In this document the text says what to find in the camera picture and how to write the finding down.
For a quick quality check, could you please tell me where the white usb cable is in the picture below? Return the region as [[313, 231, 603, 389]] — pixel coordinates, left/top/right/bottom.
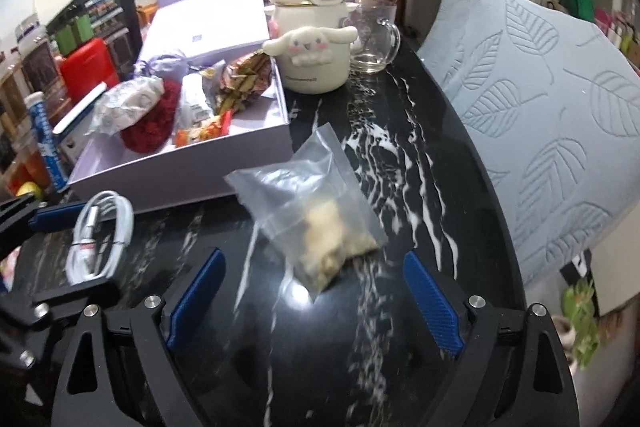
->
[[64, 189, 136, 286]]

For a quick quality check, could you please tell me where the white bread print snack bag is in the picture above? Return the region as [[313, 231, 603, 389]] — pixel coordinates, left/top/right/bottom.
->
[[87, 77, 165, 135]]

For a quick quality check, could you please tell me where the red knitted yarn ball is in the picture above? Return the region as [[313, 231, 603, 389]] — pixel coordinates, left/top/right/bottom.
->
[[120, 80, 181, 154]]

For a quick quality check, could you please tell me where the clear zip bag with snacks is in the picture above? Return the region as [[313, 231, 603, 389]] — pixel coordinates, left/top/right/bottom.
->
[[226, 124, 388, 298]]

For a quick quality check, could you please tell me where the red gold candy packet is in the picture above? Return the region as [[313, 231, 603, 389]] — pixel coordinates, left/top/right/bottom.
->
[[174, 110, 233, 147]]

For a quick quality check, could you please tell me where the purple embroidered sachet pouch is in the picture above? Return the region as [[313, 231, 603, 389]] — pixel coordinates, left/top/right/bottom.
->
[[134, 54, 191, 81]]

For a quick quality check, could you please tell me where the silver foil snack packet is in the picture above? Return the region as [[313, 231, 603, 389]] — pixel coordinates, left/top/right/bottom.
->
[[177, 60, 226, 129]]

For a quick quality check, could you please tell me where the green gold cereal packet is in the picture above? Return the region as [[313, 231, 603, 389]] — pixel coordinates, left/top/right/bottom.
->
[[215, 50, 272, 116]]

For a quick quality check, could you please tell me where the blue white tablet tube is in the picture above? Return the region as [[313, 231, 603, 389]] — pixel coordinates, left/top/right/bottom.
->
[[24, 91, 68, 192]]

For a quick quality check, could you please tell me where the red plastic container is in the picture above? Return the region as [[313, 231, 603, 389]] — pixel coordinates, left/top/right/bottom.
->
[[60, 38, 119, 104]]

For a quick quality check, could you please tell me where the black menu stand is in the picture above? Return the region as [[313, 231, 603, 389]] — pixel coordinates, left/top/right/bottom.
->
[[47, 0, 142, 80]]

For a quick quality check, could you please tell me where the lavender gift box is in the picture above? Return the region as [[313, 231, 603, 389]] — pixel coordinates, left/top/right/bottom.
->
[[70, 0, 292, 212]]

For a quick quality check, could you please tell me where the clear glass mug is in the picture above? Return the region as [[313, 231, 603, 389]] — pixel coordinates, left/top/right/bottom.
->
[[349, 0, 401, 74]]

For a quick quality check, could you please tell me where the cream cartoon dog kettle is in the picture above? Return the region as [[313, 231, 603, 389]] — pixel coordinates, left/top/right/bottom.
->
[[262, 0, 358, 94]]

